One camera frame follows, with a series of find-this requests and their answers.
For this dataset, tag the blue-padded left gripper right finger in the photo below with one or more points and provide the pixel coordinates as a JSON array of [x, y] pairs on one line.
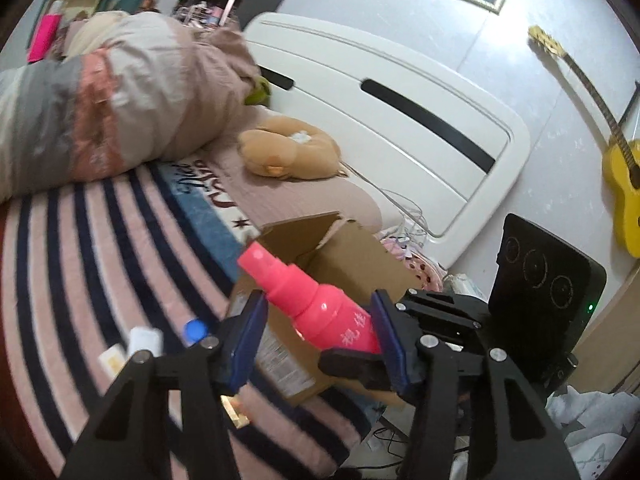
[[398, 332]]

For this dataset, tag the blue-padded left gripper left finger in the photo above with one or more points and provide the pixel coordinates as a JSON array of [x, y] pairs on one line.
[[240, 337]]

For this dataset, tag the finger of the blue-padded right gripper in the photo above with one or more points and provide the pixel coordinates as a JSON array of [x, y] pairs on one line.
[[365, 368]]

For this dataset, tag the pink spray bottle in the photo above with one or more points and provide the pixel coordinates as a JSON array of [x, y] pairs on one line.
[[321, 314]]

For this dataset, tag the white case yellow label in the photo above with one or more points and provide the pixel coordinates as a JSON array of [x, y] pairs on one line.
[[112, 361]]

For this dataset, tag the blue white contact lens case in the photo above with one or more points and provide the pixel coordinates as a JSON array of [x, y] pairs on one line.
[[194, 331]]

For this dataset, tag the white square case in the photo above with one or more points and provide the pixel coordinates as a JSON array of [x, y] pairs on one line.
[[145, 338]]

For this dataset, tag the brown cardboard box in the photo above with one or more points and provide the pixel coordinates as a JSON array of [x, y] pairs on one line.
[[319, 274]]

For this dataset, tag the pinkish brown pillow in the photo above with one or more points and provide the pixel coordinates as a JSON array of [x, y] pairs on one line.
[[268, 200]]

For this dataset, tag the yellow guitar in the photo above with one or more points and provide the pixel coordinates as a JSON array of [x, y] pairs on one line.
[[620, 163]]

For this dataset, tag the white bed headboard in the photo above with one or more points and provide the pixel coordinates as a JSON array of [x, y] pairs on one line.
[[406, 123]]

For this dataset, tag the striped plush blanket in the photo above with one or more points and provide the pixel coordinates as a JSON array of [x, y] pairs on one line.
[[83, 265]]

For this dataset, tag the tan plush toy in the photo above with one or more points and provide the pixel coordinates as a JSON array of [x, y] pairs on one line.
[[286, 148]]

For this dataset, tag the green plush toy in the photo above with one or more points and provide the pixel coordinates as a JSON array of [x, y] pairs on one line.
[[260, 94]]

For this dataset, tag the rolled beige patchwork duvet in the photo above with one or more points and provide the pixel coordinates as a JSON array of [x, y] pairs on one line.
[[134, 88]]

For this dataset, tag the pink water bottle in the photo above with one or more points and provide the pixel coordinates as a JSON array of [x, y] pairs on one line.
[[46, 32]]

